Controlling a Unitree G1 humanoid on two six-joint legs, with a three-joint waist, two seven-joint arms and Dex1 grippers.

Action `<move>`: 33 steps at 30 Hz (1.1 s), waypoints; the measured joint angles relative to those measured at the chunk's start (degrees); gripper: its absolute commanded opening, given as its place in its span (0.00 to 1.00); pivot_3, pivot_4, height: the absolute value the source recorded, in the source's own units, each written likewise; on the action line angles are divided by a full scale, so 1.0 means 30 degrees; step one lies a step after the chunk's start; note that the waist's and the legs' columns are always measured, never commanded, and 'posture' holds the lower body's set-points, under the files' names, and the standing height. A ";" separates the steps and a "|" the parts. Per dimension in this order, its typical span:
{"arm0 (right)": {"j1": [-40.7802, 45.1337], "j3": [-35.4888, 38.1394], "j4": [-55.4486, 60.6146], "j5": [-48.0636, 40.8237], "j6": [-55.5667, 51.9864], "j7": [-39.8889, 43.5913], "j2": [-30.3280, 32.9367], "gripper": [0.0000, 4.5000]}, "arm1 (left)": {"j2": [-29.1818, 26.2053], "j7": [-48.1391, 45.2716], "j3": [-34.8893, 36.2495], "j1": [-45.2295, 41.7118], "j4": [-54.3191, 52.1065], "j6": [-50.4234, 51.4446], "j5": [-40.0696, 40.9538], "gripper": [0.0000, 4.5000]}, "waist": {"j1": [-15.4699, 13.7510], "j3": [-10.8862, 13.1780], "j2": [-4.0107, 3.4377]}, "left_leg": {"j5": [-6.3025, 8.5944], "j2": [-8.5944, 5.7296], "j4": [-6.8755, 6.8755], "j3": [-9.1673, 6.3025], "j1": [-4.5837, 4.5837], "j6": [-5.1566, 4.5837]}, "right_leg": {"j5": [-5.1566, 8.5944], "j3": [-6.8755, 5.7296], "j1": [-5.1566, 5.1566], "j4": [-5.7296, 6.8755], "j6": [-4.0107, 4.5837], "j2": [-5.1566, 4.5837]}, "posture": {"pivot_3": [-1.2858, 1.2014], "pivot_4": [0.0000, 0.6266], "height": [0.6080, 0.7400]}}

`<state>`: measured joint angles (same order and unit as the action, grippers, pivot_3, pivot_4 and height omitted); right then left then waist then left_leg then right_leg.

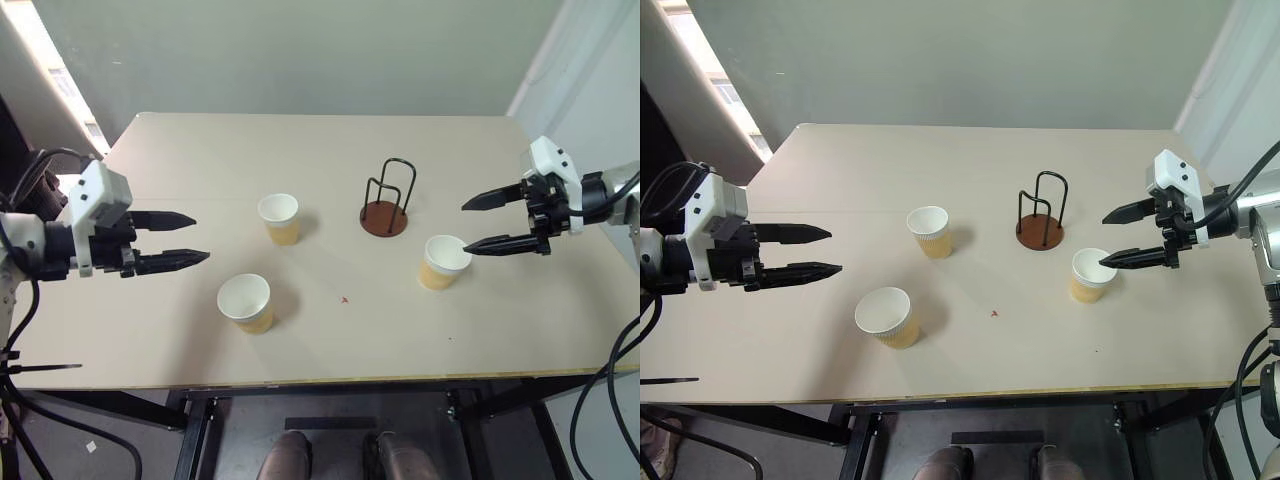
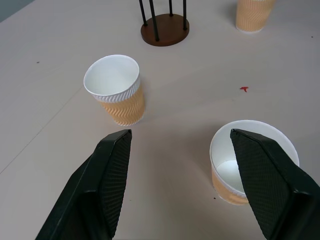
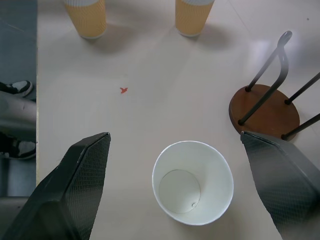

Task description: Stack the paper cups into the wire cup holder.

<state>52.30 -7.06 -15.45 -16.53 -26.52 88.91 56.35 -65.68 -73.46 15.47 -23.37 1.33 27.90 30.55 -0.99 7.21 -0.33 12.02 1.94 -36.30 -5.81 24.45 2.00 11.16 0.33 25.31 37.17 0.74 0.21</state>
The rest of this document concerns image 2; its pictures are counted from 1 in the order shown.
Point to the brown wooden cup holder stand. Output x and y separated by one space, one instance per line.
165 28

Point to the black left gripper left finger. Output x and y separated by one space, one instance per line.
100 185

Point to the orange ribbed paper cup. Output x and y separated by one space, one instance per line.
222 160
252 16
117 92

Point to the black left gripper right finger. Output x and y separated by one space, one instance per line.
270 180

